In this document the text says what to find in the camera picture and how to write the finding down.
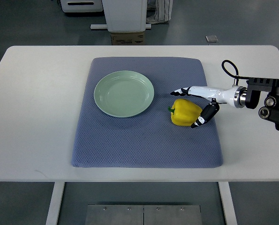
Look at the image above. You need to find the grey floor outlet plate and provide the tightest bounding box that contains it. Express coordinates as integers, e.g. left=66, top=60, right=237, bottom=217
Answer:
left=205, top=35, right=219, bottom=43

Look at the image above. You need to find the metal base plate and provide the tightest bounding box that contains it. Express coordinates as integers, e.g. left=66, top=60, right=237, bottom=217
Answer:
left=85, top=204, right=202, bottom=225

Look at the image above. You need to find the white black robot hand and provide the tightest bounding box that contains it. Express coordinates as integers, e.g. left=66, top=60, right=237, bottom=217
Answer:
left=170, top=86, right=243, bottom=128

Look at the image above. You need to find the white table leg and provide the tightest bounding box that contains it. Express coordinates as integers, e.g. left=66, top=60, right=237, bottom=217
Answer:
left=45, top=181, right=65, bottom=225
left=218, top=182, right=238, bottom=225

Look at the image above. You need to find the white pedestal column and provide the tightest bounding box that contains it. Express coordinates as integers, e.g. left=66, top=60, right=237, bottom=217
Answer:
left=90, top=0, right=152, bottom=33

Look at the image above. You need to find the left white table leg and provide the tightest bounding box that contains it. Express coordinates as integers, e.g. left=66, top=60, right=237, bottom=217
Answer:
left=45, top=181, right=65, bottom=225

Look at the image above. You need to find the striped fabric bag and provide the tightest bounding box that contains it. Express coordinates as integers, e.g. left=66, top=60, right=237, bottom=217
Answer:
left=146, top=0, right=173, bottom=24

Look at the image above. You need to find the cardboard box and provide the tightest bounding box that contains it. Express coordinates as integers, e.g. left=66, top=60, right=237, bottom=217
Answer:
left=110, top=31, right=145, bottom=45

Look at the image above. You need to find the yellow bell pepper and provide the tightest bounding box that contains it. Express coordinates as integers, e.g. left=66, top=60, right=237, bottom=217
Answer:
left=168, top=98, right=202, bottom=127

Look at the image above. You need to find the right white table leg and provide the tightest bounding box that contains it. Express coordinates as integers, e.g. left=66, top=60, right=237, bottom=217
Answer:
left=218, top=182, right=238, bottom=225

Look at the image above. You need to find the blue-grey quilted mat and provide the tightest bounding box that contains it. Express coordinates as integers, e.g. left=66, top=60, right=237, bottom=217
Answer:
left=71, top=57, right=223, bottom=168

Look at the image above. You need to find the light green plate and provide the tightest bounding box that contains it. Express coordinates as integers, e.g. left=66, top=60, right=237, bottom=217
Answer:
left=94, top=71, right=154, bottom=118

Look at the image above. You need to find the white appliance with slot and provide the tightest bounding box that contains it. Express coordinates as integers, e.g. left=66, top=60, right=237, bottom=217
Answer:
left=60, top=0, right=103, bottom=13

